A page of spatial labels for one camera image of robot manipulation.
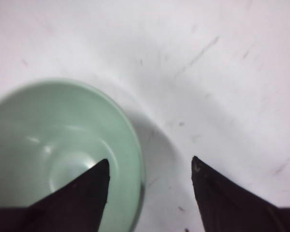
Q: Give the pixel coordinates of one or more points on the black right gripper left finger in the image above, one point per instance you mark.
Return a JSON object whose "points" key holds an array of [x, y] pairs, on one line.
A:
{"points": [[76, 207]]}

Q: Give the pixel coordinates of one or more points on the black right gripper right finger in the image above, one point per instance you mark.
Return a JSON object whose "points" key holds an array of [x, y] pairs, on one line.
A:
{"points": [[226, 207]]}

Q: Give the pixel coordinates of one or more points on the green bowl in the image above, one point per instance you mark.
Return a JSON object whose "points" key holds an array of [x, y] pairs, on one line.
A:
{"points": [[53, 131]]}

